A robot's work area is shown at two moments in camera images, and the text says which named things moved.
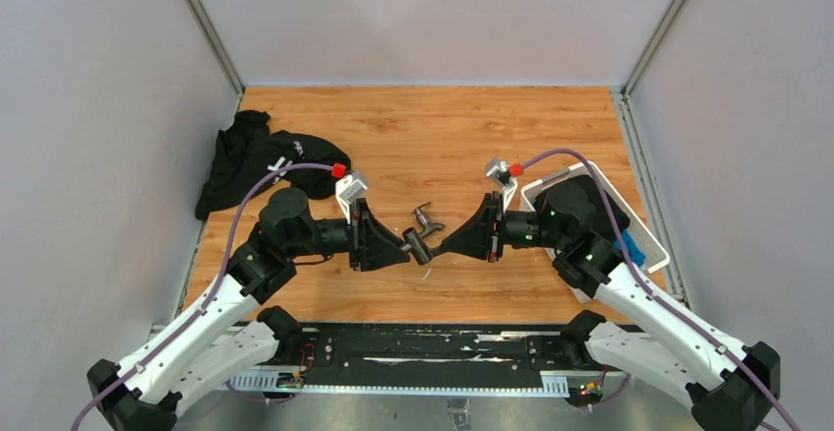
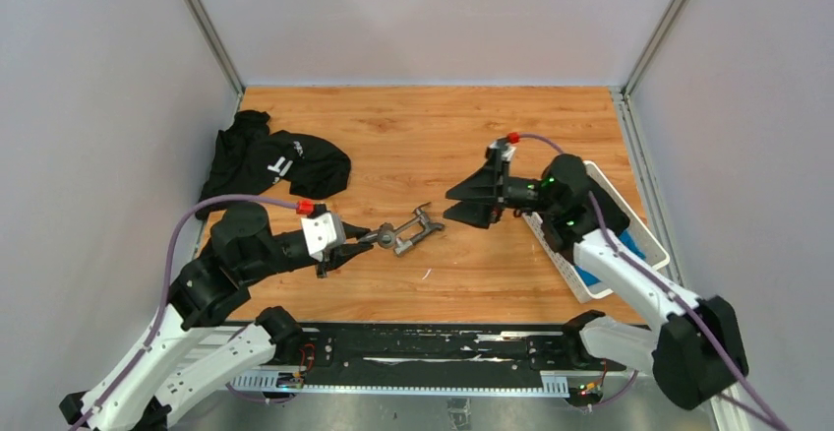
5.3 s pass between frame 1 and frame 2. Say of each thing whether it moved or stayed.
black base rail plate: stayed
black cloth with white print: stayed
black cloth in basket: stayed
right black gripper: moved
